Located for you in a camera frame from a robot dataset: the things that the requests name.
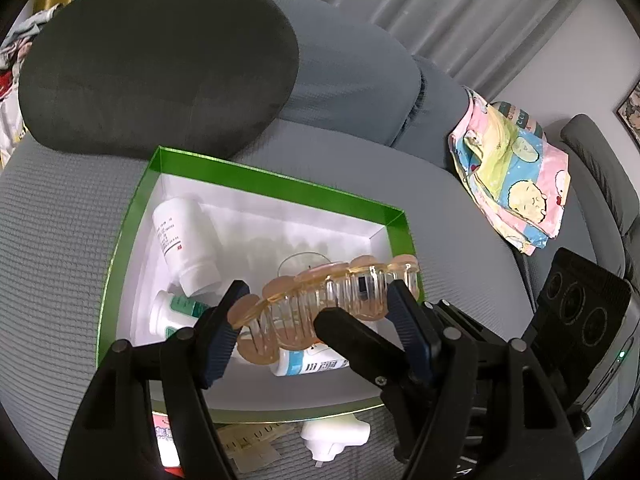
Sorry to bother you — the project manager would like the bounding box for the plain white pill bottle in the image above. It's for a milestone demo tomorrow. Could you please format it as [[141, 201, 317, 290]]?
[[152, 197, 221, 297]]

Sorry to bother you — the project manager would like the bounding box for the colourful cartoon cloth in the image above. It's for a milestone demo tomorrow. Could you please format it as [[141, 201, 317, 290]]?
[[448, 89, 570, 256]]

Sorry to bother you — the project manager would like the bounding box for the black round cushion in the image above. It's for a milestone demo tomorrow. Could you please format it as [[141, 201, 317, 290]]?
[[18, 0, 299, 159]]

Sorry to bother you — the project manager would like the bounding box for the framed wall picture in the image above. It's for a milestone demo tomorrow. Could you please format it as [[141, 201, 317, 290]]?
[[616, 82, 640, 148]]

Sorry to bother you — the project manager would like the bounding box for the amber translucent hair claw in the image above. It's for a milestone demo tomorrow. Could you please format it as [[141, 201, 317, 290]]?
[[228, 254, 420, 374]]

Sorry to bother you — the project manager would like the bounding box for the pink orange-capped tube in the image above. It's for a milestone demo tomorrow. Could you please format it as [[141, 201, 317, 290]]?
[[152, 412, 184, 478]]

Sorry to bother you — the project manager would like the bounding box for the pile of clothes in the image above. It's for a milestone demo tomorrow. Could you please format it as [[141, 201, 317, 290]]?
[[0, 3, 63, 168]]

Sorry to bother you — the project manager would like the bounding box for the white plug adapter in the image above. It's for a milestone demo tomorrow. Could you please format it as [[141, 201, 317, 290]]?
[[300, 414, 371, 467]]

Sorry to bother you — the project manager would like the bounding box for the white bottle green label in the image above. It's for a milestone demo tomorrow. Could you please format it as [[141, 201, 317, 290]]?
[[149, 290, 208, 338]]

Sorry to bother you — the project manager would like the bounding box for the white bottle blue label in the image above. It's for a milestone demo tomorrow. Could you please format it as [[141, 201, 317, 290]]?
[[267, 344, 349, 377]]

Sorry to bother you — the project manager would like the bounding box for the cream plastic hair clip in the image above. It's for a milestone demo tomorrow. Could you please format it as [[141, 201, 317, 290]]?
[[217, 424, 296, 474]]

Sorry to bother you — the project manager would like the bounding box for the green cardboard box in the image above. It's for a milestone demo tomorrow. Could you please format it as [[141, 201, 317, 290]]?
[[95, 145, 426, 425]]

